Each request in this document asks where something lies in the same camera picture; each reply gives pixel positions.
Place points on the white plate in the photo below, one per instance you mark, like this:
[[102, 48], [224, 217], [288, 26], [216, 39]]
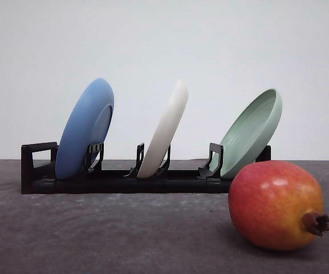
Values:
[[153, 154]]

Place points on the red yellow pomegranate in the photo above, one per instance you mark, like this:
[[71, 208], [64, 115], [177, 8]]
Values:
[[277, 205]]

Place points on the black plate rack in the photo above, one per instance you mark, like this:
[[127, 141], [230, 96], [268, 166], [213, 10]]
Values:
[[208, 179]]

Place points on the blue plate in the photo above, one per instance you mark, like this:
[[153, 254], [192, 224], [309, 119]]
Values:
[[87, 122]]

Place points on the green plate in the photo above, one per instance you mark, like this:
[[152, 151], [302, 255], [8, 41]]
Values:
[[254, 126]]

